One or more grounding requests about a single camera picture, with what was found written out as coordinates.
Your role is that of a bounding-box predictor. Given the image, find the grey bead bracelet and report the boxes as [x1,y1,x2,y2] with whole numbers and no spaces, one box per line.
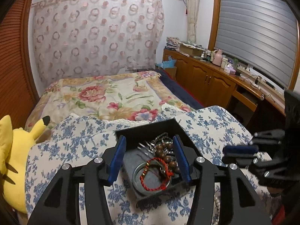
[155,132,174,144]

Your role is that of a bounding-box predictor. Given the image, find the pink tissue box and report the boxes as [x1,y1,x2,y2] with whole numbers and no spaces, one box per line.
[224,64,237,75]

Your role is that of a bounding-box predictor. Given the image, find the pink thermos jug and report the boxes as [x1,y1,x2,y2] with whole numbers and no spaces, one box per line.
[212,50,223,66]

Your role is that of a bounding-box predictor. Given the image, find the black jewelry box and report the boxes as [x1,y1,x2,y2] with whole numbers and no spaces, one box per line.
[114,118,195,201]

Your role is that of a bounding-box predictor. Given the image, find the red string bracelet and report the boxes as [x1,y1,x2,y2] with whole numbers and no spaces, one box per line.
[140,157,170,191]

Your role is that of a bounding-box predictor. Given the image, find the yellow plush toy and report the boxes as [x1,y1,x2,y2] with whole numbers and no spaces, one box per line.
[0,115,51,214]

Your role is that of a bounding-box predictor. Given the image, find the blue floral tablecloth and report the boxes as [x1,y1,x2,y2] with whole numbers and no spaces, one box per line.
[25,105,282,225]

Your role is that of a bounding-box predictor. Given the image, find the wooden sideboard cabinet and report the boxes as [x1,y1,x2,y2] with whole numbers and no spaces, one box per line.
[163,48,287,127]

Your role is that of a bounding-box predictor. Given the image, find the grey window blind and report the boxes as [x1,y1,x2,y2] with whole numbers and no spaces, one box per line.
[214,0,299,89]

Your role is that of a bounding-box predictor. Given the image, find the circle print curtain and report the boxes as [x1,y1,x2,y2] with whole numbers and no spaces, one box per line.
[31,0,165,85]

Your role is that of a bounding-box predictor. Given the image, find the cream window curtain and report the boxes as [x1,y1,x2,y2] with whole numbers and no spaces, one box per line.
[185,0,200,43]

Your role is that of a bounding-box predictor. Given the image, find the cardboard box with blue bag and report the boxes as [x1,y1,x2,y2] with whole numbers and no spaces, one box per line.
[156,56,178,78]

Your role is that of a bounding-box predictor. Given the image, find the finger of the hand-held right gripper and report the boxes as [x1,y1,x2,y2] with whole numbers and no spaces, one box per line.
[222,129,286,155]
[222,154,285,188]

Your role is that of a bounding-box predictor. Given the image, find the dark blue bed sheet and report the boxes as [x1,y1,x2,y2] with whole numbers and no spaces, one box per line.
[156,69,203,110]

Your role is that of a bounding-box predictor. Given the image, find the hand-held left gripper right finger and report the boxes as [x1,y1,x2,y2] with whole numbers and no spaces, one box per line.
[173,135,273,225]

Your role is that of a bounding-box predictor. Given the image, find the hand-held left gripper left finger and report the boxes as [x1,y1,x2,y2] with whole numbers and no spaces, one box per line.
[27,135,127,225]

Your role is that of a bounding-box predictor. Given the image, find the floral bedspread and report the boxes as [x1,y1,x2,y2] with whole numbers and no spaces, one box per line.
[25,71,195,132]

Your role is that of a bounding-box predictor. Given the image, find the jade bangle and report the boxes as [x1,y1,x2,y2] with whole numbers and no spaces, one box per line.
[132,160,174,194]

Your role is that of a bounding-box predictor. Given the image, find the floral fabric pile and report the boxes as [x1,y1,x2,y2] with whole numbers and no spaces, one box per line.
[166,37,180,51]

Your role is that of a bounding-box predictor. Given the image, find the brown wooden bead bracelet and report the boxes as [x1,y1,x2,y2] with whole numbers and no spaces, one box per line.
[155,142,182,176]

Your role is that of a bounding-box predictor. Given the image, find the black cable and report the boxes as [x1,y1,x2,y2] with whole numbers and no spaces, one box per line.
[241,74,272,99]

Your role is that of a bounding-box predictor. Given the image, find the wooden louvred wardrobe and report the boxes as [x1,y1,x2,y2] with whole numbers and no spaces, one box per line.
[0,0,39,132]

